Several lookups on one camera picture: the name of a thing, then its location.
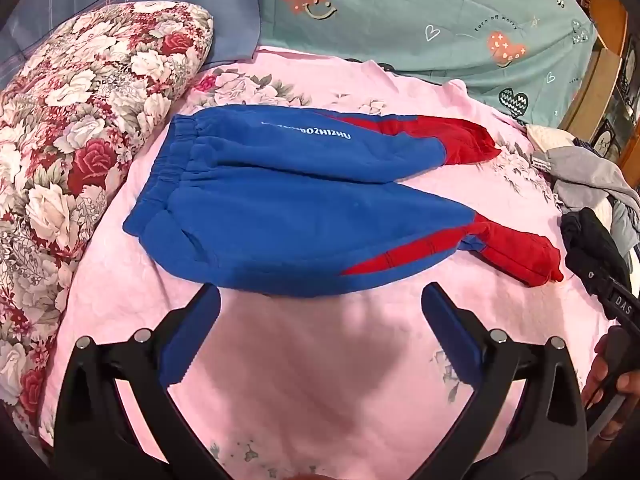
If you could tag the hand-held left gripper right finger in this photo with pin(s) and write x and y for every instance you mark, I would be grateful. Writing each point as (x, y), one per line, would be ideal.
(450, 335)

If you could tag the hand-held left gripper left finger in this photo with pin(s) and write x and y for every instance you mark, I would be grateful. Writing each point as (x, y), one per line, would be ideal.
(192, 332)

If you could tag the blue and red pants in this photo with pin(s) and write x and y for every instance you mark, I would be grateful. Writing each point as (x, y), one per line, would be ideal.
(300, 200)

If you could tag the person's right hand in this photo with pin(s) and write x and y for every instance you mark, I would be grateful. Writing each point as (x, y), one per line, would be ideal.
(594, 382)

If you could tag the black garment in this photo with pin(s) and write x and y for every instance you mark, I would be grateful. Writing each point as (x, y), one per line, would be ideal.
(590, 240)

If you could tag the pink floral bed sheet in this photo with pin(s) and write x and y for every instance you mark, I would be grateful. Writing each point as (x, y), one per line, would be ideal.
(310, 380)

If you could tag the grey garment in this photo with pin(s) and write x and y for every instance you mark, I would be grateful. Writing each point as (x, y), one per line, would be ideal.
(585, 172)

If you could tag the cream quilted cloth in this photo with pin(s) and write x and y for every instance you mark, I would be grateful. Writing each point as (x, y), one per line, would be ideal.
(547, 137)

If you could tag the red floral quilt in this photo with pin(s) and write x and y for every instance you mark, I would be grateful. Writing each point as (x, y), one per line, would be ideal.
(85, 150)

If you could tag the wooden furniture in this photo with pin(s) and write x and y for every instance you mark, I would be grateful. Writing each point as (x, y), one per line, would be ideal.
(607, 60)

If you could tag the teal heart print sheet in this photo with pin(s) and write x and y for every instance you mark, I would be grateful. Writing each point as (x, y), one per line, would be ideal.
(425, 20)

